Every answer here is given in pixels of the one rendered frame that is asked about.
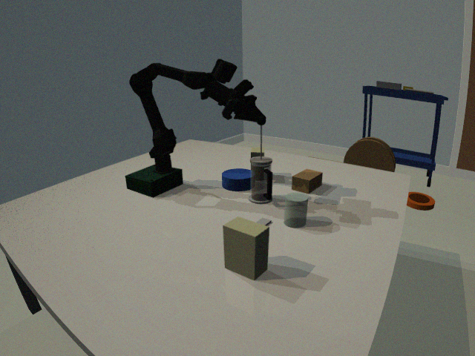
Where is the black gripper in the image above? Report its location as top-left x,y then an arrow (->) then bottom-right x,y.
217,87 -> 266,123

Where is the grey flat bar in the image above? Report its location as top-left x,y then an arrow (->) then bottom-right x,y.
257,218 -> 271,226

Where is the brown block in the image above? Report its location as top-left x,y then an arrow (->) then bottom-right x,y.
292,168 -> 323,194

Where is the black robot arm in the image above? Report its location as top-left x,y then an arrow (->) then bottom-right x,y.
129,59 -> 254,174

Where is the french press coffee maker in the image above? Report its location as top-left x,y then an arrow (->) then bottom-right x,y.
249,133 -> 273,204

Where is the blue short cylinder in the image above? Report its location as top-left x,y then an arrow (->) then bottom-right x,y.
222,168 -> 251,191

